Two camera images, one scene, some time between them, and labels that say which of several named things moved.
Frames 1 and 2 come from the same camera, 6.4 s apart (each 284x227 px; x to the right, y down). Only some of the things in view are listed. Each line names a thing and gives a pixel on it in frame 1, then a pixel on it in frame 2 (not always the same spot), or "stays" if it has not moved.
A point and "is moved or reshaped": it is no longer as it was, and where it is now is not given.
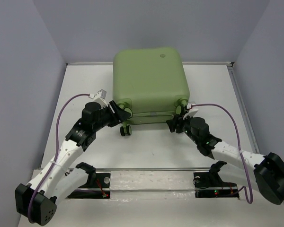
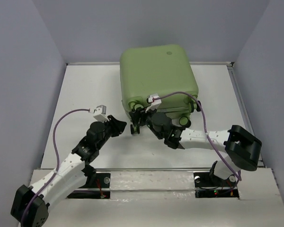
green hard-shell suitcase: [150, 84] is moved or reshaped
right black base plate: [211, 185] stays
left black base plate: [94, 180] stays
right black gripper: [177, 119] → [137, 113]
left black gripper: [121, 115] → [117, 126]
